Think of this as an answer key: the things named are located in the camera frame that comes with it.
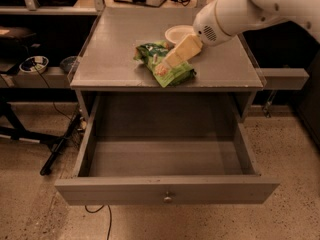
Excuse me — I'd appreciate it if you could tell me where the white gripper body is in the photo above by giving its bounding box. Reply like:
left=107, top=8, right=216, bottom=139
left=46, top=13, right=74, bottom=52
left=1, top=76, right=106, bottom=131
left=193, top=0, right=233, bottom=46

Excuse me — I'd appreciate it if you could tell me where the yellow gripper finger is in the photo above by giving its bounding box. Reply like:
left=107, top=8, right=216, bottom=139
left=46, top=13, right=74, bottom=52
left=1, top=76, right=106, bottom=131
left=163, top=49, right=185, bottom=68
left=175, top=34, right=203, bottom=61

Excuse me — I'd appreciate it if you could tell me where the green rice chip bag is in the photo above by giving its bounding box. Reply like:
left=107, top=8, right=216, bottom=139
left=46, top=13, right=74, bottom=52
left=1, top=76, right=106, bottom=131
left=134, top=40, right=196, bottom=88

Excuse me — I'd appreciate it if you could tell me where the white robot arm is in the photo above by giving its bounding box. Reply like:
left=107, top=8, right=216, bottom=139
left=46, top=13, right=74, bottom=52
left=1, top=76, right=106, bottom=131
left=163, top=0, right=320, bottom=68

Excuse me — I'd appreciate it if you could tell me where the grey cabinet with top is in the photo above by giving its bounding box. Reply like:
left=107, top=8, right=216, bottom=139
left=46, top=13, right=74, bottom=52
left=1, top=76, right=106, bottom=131
left=71, top=7, right=264, bottom=117

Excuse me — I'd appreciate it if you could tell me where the open grey top drawer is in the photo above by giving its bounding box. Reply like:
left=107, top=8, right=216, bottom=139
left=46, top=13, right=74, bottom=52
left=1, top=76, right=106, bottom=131
left=55, top=93, right=279, bottom=205

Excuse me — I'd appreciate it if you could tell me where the brass drawer knob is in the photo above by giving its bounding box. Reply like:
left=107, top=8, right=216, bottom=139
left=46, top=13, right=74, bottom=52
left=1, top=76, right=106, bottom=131
left=163, top=191, right=174, bottom=204

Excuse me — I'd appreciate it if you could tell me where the black bag on shelf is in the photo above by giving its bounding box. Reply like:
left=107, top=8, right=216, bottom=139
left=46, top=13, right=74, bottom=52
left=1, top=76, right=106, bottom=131
left=0, top=26, right=37, bottom=51

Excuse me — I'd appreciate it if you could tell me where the white paper bowl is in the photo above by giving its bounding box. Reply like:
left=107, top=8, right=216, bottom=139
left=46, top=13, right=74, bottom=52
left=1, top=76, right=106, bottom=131
left=165, top=25, right=194, bottom=45

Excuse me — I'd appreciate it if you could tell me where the dark grey bowl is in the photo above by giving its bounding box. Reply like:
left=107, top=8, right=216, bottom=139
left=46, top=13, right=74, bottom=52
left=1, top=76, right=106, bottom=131
left=60, top=56, right=78, bottom=73

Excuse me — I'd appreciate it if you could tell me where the black stand leg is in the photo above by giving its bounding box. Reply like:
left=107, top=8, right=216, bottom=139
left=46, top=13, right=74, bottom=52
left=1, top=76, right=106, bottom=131
left=0, top=100, right=81, bottom=176

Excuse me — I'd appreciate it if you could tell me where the grey shelf rail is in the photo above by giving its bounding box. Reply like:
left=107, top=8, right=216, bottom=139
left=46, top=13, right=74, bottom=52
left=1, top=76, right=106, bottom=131
left=0, top=67, right=70, bottom=89

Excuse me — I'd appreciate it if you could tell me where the white bowl with cable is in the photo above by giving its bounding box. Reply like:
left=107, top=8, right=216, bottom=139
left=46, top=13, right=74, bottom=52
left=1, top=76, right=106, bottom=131
left=19, top=56, right=49, bottom=74

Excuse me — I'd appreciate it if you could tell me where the black floor cable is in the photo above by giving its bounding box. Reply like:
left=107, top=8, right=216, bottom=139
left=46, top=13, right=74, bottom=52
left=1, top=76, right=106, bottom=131
left=84, top=204, right=113, bottom=240

